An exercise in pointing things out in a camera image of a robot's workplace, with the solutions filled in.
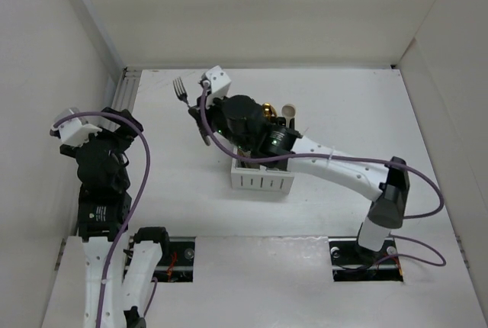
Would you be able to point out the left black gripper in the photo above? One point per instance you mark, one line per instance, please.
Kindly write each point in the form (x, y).
(107, 132)

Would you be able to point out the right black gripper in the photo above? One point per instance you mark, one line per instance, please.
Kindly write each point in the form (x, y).
(213, 103)

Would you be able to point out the gold spoon green handle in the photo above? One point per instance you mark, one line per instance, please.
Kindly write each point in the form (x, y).
(269, 111)

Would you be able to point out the beige ceramic spoon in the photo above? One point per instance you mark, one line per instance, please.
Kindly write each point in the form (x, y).
(288, 112)

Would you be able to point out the silver fork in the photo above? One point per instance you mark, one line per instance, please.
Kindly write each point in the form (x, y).
(193, 111)

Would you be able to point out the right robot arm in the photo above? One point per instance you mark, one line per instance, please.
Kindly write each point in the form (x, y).
(269, 142)

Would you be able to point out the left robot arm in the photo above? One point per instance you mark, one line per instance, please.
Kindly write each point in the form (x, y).
(119, 267)

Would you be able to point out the white utensil container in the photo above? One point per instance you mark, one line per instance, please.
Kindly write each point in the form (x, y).
(253, 177)

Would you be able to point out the aluminium rail frame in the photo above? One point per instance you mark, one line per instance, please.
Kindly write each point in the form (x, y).
(126, 89)

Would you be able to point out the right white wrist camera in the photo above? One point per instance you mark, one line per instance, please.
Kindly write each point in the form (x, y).
(218, 83)

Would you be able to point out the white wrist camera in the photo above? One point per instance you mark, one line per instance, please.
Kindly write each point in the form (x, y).
(218, 83)
(74, 132)

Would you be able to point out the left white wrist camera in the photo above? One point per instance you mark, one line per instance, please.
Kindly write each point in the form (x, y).
(74, 132)

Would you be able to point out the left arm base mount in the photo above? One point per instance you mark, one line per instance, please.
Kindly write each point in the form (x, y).
(177, 263)

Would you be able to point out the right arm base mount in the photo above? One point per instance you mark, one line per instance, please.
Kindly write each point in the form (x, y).
(352, 263)

